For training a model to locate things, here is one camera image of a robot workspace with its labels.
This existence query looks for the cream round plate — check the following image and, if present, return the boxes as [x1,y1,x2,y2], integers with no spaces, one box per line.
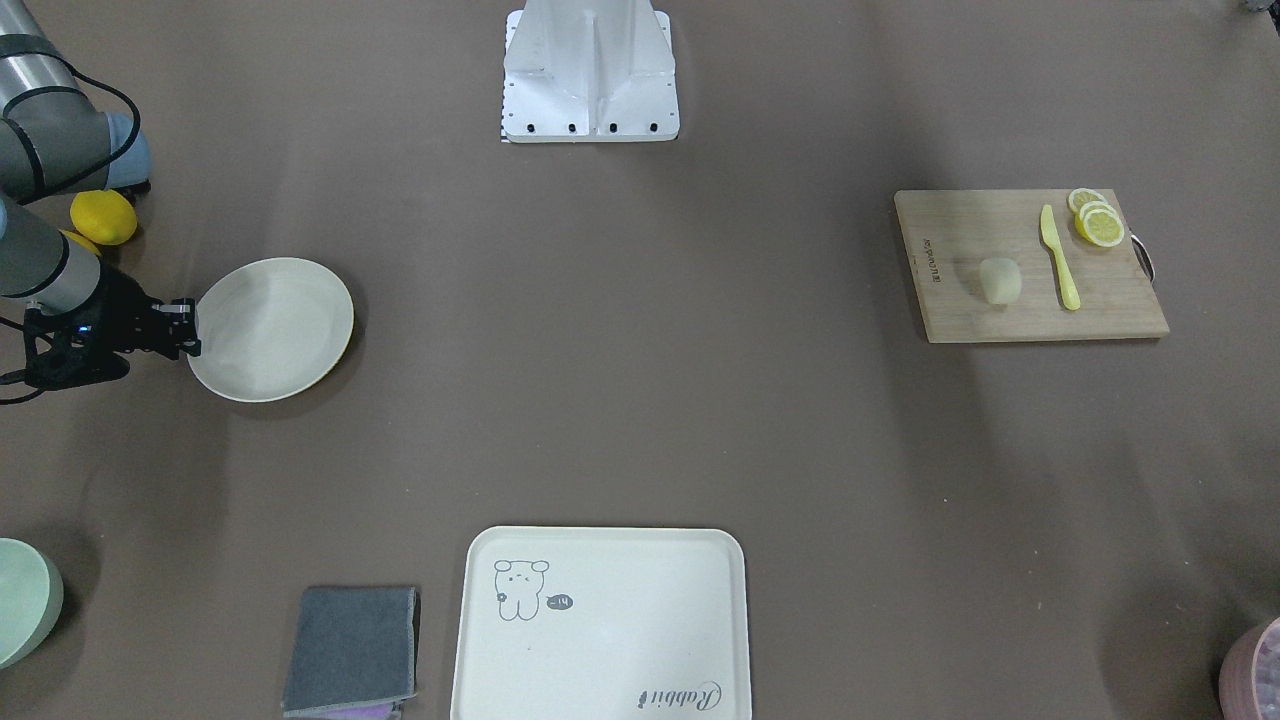
[188,258,355,404]

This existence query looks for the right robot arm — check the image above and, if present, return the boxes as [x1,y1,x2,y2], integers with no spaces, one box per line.
[1,1,202,398]

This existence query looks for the pink ice bucket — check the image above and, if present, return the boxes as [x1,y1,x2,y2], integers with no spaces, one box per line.
[1219,618,1279,719]

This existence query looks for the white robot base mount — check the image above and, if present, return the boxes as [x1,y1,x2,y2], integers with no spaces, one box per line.
[500,1,681,143]

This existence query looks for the cream rabbit tray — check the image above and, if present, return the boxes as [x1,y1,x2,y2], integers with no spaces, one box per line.
[451,527,753,719]

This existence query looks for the mint green bowl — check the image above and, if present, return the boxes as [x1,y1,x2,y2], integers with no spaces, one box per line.
[1,538,64,669]

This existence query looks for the yellow lemon near plate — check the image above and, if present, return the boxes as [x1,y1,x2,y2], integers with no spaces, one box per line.
[69,190,140,247]

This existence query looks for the wooden cutting board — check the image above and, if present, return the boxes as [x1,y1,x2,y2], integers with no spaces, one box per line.
[893,190,1170,343]

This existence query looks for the lemon slices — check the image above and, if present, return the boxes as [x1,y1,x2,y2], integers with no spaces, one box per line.
[1068,188,1128,249]

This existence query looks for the yellow lemon outer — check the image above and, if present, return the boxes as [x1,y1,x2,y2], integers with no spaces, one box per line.
[60,229,102,258]

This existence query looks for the yellow plastic knife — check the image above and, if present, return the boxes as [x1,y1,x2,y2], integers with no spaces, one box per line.
[1039,204,1082,313]

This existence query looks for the white steamed bun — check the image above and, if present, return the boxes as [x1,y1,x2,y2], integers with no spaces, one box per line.
[978,258,1023,307]

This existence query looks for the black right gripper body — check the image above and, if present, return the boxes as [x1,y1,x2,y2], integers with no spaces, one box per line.
[22,264,161,391]

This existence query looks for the grey folded cloth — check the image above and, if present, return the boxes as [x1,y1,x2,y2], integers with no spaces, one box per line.
[282,585,419,719]

